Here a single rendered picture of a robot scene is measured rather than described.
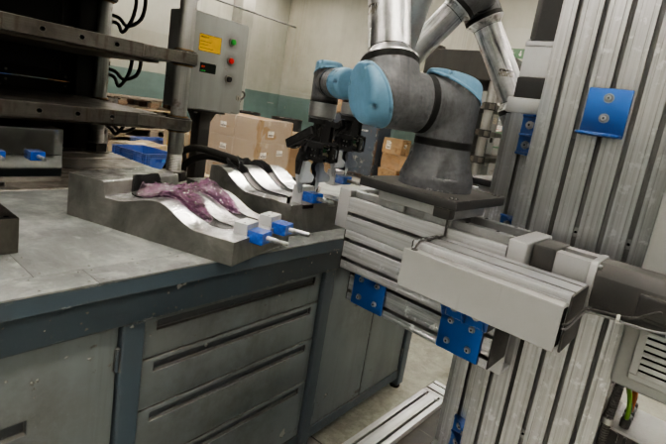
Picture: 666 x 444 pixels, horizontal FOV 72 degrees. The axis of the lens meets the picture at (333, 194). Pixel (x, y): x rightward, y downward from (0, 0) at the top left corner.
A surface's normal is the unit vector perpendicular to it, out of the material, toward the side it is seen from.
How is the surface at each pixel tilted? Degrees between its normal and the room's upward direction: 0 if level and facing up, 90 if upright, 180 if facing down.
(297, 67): 90
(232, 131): 84
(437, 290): 90
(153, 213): 90
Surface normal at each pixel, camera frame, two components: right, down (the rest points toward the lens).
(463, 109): 0.34, 0.22
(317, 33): -0.61, 0.04
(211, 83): 0.76, 0.23
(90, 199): -0.38, 0.11
